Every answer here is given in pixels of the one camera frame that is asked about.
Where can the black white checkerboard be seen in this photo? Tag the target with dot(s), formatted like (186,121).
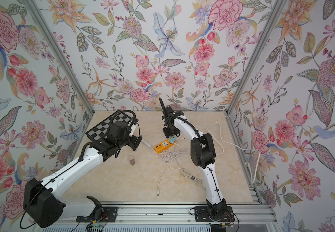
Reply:
(101,128)

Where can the aluminium front rail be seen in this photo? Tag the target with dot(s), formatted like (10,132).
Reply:
(170,217)

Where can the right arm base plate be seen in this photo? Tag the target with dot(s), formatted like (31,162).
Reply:
(207,214)

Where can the orange power strip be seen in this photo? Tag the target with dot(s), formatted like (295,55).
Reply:
(165,145)

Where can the teal USB charger plug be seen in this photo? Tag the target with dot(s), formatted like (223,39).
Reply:
(172,139)

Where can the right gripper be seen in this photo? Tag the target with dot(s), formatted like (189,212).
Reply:
(167,114)

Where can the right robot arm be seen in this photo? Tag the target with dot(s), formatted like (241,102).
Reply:
(202,153)

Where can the white pink electric toothbrush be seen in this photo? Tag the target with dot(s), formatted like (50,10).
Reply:
(147,144)

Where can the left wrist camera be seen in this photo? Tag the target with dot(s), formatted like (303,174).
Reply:
(133,127)

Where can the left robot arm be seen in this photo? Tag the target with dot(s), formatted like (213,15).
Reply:
(43,200)

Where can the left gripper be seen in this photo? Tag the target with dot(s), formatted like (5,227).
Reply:
(133,142)

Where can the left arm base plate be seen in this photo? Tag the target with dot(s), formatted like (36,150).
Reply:
(104,215)

